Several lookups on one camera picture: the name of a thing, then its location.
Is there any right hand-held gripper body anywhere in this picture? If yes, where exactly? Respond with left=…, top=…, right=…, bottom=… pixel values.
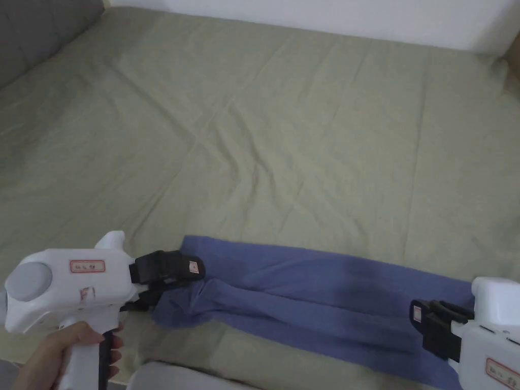
left=421, top=276, right=520, bottom=390

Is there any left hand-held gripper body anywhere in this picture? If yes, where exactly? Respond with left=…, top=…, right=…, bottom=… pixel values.
left=1, top=231, right=164, bottom=390

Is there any blue garment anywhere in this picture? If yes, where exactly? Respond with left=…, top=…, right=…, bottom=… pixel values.
left=152, top=235, right=477, bottom=390

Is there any person's left hand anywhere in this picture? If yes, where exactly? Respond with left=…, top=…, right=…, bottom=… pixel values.
left=13, top=320, right=125, bottom=390

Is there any bed with pale green sheet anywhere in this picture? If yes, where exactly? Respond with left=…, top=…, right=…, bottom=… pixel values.
left=0, top=6, right=520, bottom=390

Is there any grey padded headboard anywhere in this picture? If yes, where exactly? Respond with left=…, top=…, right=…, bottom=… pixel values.
left=0, top=0, right=105, bottom=92

